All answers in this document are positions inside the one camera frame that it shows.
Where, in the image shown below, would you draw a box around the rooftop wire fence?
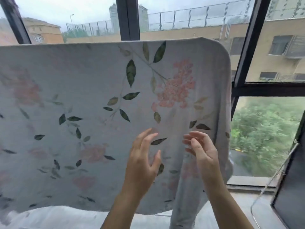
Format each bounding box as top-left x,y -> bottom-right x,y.
66,0 -> 256,36

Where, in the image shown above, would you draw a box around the black open window sash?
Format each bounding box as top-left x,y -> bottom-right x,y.
270,112 -> 305,229

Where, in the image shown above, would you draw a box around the white floral bed sheet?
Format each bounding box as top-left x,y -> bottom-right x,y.
0,37 -> 234,229

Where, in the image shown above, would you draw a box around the person's right forearm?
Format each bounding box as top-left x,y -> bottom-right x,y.
206,185 -> 254,229

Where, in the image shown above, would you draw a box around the tall grey tower building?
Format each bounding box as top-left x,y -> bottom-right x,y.
109,3 -> 149,34

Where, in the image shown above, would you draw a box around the white bedding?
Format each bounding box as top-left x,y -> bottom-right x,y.
0,205 -> 172,229

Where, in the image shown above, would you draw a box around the small tan building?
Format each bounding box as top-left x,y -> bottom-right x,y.
0,17 -> 64,46

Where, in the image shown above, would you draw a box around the long tan building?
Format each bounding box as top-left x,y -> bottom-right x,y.
66,18 -> 305,83

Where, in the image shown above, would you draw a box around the grey window sill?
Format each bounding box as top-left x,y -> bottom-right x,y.
226,175 -> 280,195

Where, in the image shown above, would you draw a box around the green trees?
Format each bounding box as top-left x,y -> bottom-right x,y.
230,96 -> 305,177

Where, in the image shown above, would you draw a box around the person's right hand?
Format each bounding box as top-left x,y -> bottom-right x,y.
182,131 -> 226,193

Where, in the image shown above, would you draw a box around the black window frame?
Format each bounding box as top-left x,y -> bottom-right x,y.
0,0 -> 305,115

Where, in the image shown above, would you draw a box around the person's left hand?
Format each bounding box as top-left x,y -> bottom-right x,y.
120,128 -> 162,201

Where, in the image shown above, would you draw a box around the person's left forearm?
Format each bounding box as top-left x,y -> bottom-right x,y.
101,192 -> 144,229

